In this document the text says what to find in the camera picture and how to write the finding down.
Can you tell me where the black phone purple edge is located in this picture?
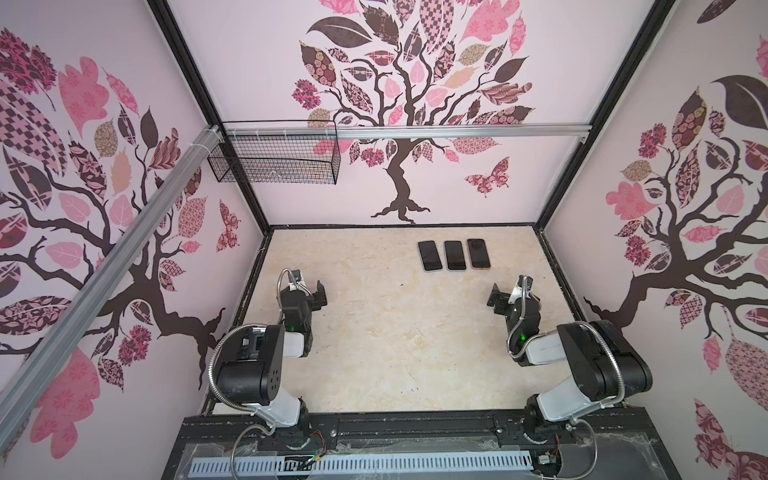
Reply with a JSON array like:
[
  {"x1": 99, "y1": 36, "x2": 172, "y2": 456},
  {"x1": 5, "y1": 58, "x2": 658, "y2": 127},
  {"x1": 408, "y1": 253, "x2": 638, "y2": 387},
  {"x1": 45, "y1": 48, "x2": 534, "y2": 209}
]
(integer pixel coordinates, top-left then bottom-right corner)
[{"x1": 443, "y1": 239, "x2": 468, "y2": 272}]

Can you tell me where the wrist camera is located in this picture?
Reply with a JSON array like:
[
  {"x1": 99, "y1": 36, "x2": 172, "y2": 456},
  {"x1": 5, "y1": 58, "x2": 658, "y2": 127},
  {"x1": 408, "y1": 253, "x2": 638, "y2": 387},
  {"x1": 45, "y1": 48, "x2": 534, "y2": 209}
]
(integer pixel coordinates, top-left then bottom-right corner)
[
  {"x1": 289, "y1": 269, "x2": 310, "y2": 295},
  {"x1": 508, "y1": 275, "x2": 533, "y2": 304}
]

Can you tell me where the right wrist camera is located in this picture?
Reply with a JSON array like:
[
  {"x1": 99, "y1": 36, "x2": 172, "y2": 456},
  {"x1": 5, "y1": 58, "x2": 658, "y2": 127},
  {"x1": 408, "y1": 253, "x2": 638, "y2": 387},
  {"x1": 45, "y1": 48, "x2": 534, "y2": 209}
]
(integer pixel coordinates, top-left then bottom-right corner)
[{"x1": 508, "y1": 275, "x2": 533, "y2": 304}]

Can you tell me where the aluminium rail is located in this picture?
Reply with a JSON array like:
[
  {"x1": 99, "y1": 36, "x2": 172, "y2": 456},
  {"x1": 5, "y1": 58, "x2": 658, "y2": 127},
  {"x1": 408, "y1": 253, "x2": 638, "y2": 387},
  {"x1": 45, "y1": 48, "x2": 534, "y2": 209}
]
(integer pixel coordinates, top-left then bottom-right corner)
[
  {"x1": 1, "y1": 125, "x2": 222, "y2": 448},
  {"x1": 224, "y1": 121, "x2": 592, "y2": 140}
]

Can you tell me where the aluminium rail left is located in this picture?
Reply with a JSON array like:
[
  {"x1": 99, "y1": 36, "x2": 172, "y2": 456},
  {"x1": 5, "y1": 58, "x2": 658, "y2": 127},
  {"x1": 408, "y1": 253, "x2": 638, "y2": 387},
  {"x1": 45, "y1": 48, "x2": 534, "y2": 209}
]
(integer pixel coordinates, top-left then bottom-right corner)
[{"x1": 1, "y1": 125, "x2": 222, "y2": 448}]

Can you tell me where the aluminium rail back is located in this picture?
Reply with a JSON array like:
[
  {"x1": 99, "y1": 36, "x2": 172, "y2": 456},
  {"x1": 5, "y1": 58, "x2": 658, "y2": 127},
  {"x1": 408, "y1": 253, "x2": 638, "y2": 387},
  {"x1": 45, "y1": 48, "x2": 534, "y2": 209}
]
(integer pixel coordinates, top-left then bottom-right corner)
[{"x1": 224, "y1": 121, "x2": 592, "y2": 140}]

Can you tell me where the black base frame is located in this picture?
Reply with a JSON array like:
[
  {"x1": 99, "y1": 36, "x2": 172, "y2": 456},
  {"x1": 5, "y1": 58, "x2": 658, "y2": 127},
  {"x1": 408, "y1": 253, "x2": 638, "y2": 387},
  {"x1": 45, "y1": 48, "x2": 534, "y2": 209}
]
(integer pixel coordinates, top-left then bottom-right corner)
[{"x1": 163, "y1": 407, "x2": 678, "y2": 479}]

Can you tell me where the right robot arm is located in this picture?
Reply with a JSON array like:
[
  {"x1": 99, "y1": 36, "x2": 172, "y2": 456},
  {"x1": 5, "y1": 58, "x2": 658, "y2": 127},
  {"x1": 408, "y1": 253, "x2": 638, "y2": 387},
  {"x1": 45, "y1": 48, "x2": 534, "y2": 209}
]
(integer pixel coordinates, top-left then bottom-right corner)
[{"x1": 487, "y1": 275, "x2": 653, "y2": 434}]

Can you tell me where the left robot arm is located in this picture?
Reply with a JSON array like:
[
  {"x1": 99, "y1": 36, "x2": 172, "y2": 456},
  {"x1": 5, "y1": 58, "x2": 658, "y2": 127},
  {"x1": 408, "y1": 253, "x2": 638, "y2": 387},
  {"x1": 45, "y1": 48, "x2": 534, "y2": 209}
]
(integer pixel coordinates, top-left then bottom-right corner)
[{"x1": 207, "y1": 283, "x2": 327, "y2": 434}]

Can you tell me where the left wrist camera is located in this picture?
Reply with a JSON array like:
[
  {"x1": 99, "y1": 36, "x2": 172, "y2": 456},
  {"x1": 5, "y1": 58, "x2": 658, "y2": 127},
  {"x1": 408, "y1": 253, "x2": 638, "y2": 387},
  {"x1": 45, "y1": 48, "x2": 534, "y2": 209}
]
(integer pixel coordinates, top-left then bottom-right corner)
[{"x1": 289, "y1": 269, "x2": 310, "y2": 295}]

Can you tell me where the black wire basket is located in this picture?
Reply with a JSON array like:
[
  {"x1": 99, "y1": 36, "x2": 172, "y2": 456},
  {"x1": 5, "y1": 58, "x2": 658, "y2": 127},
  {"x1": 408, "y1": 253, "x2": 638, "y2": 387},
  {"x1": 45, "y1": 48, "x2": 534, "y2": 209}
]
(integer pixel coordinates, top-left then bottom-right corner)
[{"x1": 208, "y1": 120, "x2": 341, "y2": 185}]

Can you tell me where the white slotted cable duct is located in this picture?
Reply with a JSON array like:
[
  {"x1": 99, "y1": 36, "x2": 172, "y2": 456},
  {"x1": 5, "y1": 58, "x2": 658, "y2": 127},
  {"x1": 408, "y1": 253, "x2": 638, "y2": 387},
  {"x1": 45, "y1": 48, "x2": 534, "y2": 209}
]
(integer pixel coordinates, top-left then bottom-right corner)
[{"x1": 186, "y1": 451, "x2": 533, "y2": 479}]

